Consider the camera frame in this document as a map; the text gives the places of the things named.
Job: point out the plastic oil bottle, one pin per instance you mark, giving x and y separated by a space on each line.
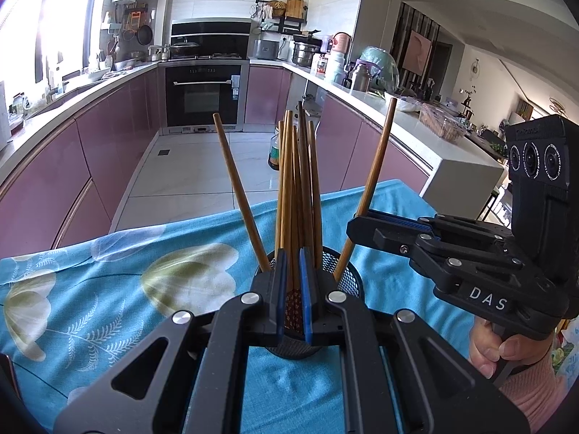
274 151

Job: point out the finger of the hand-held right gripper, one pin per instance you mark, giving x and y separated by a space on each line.
393 244
357 228

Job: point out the white plastic canister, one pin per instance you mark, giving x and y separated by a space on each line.
336 68

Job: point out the patterned-end wooden chopstick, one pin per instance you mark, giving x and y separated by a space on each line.
374 158
295 307

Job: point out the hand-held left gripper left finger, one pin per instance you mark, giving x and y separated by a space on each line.
282 298

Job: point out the pink base cabinets under clutter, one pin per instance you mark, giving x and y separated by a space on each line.
343 135

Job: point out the black wall rack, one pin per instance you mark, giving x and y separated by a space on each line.
280 25

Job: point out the white bowl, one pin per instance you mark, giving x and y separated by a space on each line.
407 105

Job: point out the black pot with lid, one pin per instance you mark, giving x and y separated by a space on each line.
184 49

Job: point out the mint green food cover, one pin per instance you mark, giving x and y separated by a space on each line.
382 65

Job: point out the large kitchen window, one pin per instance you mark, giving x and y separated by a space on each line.
45 22

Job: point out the brown wall picture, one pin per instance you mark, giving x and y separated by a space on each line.
417 50

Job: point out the person's right forearm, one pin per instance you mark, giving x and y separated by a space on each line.
533 393

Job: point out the silver rice cooker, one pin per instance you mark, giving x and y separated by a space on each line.
266 49

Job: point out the black built-in oven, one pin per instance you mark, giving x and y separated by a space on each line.
203 97

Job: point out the blue floral tablecloth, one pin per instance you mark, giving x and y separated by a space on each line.
135 316

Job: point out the black range hood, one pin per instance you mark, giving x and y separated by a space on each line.
217 36

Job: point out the steel thermos bottle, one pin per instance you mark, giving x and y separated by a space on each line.
361 77

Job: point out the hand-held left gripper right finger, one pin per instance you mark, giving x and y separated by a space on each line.
307 300

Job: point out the pink kettle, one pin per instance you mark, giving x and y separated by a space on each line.
342 43

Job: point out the wooden cutting board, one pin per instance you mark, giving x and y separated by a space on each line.
296 8

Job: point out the pink base cabinets under window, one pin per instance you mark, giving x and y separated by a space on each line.
81 153

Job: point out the person's right hand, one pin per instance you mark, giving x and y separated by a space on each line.
486 352

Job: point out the clear plastic snack container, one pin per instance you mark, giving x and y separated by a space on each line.
442 123

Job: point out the hanging black frying pan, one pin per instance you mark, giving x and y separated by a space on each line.
144 35

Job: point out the black mesh utensil holder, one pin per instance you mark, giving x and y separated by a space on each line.
348 280

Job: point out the black smartphone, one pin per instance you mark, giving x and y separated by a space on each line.
8 375

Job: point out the stainless steel stockpot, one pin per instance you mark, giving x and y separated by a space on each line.
306 54

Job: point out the bunch of wooden chopsticks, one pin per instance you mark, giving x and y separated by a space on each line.
286 181

